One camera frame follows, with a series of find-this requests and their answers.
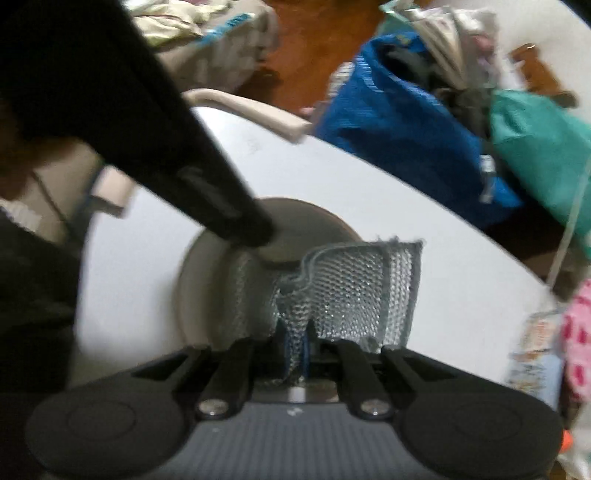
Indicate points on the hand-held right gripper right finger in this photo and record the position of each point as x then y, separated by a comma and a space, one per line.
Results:
308, 353

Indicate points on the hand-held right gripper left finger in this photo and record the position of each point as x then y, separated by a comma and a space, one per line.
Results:
287, 353

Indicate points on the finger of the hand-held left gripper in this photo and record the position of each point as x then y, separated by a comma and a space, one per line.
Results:
226, 207

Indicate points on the grey mesh scrubbing cloth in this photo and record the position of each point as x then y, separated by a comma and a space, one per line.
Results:
360, 295

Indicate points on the white ceramic bowl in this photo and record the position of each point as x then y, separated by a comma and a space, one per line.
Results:
203, 286

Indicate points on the bed with light blanket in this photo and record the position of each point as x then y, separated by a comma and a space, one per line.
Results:
221, 50

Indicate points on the blue woven bag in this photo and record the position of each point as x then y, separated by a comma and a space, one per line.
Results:
397, 129

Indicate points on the person's dark clothing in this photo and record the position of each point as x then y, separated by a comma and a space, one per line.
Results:
27, 300

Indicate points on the printed round tin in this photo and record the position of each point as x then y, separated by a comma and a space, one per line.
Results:
538, 364

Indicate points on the pile of clothes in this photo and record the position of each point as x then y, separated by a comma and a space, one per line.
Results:
443, 50

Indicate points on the pink patterned cloth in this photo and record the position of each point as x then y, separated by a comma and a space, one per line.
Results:
579, 341

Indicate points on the teal fabric bag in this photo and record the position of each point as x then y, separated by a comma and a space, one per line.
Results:
540, 152

